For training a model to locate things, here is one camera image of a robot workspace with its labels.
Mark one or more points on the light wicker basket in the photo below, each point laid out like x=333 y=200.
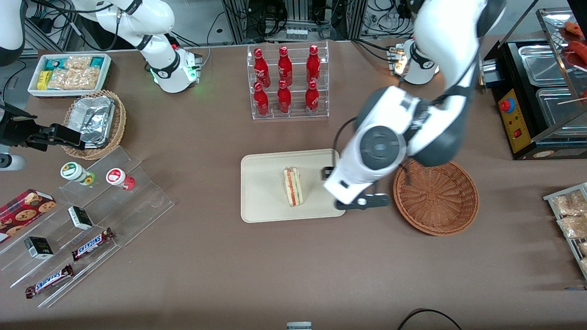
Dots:
x=120 y=123

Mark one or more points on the triangular sandwich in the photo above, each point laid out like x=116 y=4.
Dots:
x=293 y=188

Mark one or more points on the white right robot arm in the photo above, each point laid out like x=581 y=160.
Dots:
x=137 y=18

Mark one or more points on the wooden skewer stick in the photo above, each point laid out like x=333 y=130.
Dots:
x=573 y=100

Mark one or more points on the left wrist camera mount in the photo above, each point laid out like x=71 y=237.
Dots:
x=376 y=200

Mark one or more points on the teal snack packet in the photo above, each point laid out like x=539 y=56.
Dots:
x=54 y=63
x=97 y=61

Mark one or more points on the aluminium equipment rack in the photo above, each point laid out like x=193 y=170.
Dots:
x=238 y=23

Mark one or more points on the grey aluminium frame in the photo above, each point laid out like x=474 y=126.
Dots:
x=43 y=34

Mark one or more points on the red lid cup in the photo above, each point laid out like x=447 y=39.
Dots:
x=117 y=177

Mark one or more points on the aluminium foil tray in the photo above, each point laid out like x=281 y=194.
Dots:
x=94 y=119

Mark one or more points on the small blue-grey object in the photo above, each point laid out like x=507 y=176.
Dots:
x=575 y=288

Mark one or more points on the red cola bottle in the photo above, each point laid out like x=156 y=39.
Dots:
x=284 y=101
x=261 y=68
x=313 y=64
x=285 y=66
x=312 y=101
x=261 y=103

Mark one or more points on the white snack bin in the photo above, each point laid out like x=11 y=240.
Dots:
x=69 y=94

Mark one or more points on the steel pan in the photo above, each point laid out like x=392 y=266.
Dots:
x=541 y=64
x=557 y=114

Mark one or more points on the green lid cup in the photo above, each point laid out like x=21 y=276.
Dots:
x=73 y=171

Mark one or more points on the clear acrylic stepped stand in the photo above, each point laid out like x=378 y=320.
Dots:
x=146 y=201

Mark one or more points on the small grey object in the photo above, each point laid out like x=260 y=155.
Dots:
x=299 y=326

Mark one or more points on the red cookie box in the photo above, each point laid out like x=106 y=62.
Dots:
x=23 y=213

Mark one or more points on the black hot dog roller machine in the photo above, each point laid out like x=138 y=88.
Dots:
x=513 y=123

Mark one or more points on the clear rice cracker bag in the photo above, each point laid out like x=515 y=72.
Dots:
x=78 y=62
x=87 y=78
x=62 y=79

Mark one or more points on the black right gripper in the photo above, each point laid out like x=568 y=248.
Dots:
x=16 y=129

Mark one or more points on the snickers bar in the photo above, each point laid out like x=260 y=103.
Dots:
x=91 y=244
x=49 y=280

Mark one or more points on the beige plastic tray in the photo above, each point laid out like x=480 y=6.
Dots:
x=266 y=192

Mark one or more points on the white power strip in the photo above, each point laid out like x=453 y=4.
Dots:
x=296 y=33

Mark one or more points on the small black box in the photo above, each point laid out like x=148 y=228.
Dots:
x=80 y=217
x=39 y=247

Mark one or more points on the clear acrylic bottle rack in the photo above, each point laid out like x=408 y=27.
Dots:
x=298 y=117

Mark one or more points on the clear pastry bag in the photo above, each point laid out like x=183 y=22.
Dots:
x=575 y=227
x=583 y=248
x=571 y=204
x=584 y=266

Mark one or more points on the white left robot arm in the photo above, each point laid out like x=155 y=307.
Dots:
x=440 y=36

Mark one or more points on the yellow snack packet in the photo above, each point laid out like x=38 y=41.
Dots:
x=43 y=80

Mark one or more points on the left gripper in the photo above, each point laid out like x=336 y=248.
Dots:
x=327 y=173

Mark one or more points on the brown wicker basket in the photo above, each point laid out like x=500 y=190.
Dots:
x=435 y=201

